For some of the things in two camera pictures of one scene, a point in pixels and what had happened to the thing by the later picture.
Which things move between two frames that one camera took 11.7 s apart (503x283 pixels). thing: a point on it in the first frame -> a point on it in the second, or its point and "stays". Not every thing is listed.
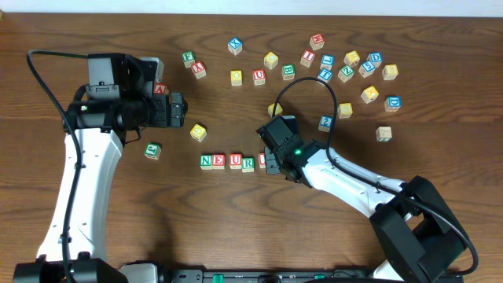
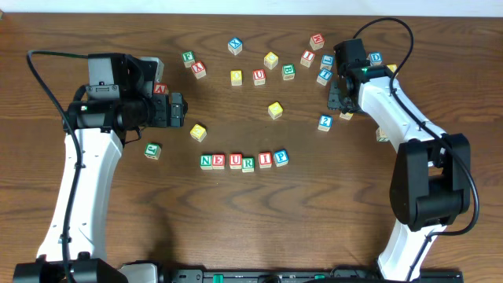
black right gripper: x=271 y=156 -> x=335 y=99
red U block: x=235 y=160 stays
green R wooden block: x=248 y=164 stays
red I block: x=262 y=160 stays
